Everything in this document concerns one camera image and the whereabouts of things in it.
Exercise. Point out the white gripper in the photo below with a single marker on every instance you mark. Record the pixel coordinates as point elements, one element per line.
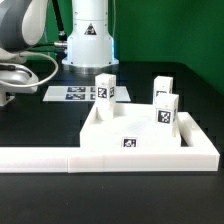
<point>19,78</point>

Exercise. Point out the white square tabletop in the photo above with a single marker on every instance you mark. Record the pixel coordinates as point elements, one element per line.
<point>132,125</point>

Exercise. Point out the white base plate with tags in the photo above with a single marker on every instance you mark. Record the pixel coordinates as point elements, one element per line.
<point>80,93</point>

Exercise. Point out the white L-shaped obstacle wall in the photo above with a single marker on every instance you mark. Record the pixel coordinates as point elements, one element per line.
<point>199,155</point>

